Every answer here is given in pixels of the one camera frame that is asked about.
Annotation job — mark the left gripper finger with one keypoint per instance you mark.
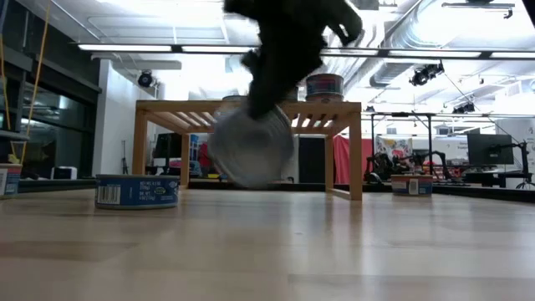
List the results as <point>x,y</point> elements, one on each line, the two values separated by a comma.
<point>263,108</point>

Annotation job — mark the pink stripe salmon can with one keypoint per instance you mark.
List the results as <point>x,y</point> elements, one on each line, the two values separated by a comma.
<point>324,85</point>
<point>411,185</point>
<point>324,98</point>
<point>8,180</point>

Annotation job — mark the blue label tuna can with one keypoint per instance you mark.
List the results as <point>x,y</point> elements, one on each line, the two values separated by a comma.
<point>138,192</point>

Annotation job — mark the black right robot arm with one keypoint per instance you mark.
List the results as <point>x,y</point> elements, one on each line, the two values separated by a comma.
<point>530,8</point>

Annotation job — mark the black background robot arm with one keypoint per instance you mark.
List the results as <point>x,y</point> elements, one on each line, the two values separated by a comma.
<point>378,165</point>
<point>434,161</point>

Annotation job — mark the wooden slatted shelf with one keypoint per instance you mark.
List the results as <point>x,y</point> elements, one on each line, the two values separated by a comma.
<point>175,106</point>

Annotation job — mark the black fabric backdrop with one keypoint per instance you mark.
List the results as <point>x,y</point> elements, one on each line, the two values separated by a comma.
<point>311,159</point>

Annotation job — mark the blue storage bins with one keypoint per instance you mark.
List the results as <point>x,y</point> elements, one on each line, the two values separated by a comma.
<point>193,146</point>

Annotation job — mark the red fabric backdrop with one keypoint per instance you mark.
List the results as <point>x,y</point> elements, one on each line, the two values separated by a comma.
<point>342,159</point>

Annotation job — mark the black background monitor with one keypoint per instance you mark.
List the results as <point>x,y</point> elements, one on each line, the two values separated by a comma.
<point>490,149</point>
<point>167,145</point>

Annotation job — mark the colourful poster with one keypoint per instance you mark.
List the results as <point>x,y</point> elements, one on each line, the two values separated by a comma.
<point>395,146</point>

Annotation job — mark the black ceiling spotlight cluster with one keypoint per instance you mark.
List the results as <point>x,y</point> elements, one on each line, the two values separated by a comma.
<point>426,73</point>

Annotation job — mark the overhead light bar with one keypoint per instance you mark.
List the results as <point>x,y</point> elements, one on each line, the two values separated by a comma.
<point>125,48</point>

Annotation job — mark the white box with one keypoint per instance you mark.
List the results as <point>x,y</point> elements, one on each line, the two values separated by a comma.
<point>64,172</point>

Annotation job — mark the silver air duct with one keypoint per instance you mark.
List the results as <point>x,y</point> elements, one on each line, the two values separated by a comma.
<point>397,46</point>

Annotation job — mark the black metal table frame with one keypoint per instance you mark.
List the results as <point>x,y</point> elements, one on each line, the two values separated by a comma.
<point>54,186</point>

